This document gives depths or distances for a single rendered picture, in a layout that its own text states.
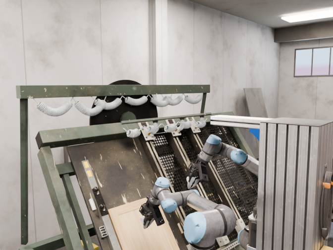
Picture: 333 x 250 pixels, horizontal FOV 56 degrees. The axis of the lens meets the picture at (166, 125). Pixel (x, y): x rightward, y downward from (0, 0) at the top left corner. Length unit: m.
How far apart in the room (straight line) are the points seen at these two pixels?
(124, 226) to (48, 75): 2.77
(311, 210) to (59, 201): 1.46
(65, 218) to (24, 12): 3.00
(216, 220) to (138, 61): 4.45
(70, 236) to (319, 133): 1.50
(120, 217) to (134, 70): 3.54
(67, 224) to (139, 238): 0.53
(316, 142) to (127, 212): 1.44
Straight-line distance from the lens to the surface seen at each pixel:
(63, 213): 2.12
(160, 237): 2.41
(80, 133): 2.36
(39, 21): 4.56
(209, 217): 1.33
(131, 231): 2.31
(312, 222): 1.48
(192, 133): 3.03
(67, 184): 2.32
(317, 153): 1.39
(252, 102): 8.50
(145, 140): 2.60
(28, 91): 2.59
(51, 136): 2.28
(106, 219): 2.22
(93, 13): 5.05
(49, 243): 3.20
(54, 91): 2.67
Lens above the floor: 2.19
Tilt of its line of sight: 7 degrees down
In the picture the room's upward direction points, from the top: straight up
